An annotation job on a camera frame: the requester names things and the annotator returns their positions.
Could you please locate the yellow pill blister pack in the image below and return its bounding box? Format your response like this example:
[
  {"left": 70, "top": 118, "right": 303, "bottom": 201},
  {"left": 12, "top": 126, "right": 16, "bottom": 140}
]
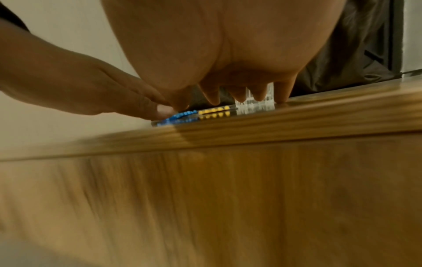
[{"left": 197, "top": 105, "right": 239, "bottom": 120}]

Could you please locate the clear drinking glass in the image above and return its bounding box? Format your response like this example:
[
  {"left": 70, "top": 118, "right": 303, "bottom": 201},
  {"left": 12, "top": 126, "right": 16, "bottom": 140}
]
[{"left": 234, "top": 83, "right": 276, "bottom": 116}]

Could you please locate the blue blister pack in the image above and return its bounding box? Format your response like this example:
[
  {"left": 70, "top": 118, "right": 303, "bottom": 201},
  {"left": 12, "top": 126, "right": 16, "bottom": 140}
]
[{"left": 151, "top": 110, "right": 199, "bottom": 128}]

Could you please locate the brown curtain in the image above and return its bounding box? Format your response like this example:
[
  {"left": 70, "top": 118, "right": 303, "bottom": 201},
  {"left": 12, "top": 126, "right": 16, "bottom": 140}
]
[{"left": 289, "top": 0, "right": 398, "bottom": 98}]

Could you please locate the white window frame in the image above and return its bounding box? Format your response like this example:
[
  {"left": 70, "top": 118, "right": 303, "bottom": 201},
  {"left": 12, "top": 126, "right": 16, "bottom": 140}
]
[{"left": 391, "top": 0, "right": 422, "bottom": 77}]

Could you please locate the person's left hand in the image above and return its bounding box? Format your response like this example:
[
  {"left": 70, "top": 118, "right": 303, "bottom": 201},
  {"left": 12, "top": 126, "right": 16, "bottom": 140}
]
[{"left": 0, "top": 18, "right": 180, "bottom": 121}]

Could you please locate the person's right hand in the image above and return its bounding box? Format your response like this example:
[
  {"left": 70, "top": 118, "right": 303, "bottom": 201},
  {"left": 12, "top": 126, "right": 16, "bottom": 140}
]
[{"left": 102, "top": 0, "right": 347, "bottom": 112}]

